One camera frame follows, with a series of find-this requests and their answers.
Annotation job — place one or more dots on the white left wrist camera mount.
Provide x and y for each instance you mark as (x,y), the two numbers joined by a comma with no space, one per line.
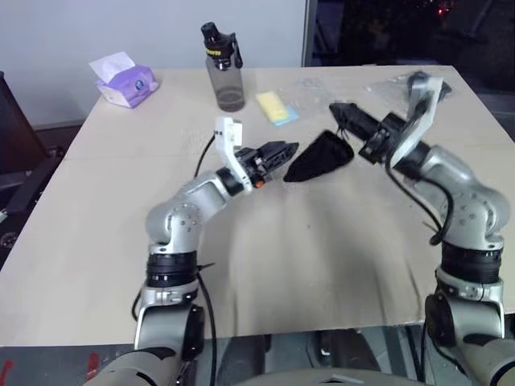
(226,140)

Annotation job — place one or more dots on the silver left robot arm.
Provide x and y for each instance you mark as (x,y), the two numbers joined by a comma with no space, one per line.
(189,203)

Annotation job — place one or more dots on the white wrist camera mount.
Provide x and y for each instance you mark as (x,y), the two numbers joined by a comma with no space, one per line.
(416,120)
(226,140)

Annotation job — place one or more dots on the grey water bottle black lid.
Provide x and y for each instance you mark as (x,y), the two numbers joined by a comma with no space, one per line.
(225,76)

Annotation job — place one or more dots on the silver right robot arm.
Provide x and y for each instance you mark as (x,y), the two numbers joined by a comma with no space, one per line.
(468,201)

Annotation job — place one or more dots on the yellow sponge cloth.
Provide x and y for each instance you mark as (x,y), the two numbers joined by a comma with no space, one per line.
(271,104)

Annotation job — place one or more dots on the grey window frame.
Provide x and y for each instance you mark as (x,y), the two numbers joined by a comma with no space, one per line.
(309,32)

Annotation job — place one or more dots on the clear plastic bag black item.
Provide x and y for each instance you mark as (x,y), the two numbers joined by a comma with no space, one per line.
(388,85)

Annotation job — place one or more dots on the grey robot torso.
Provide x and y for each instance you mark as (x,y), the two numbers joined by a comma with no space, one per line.
(322,378)

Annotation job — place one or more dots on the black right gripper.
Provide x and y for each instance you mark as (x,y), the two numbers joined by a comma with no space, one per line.
(382,140)

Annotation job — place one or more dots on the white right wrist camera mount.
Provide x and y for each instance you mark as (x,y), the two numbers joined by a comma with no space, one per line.
(416,120)

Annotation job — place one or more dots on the purple tissue pack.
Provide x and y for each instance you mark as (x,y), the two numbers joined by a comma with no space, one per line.
(128,86)

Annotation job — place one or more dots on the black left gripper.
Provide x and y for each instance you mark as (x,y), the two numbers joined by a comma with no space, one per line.
(259,165)

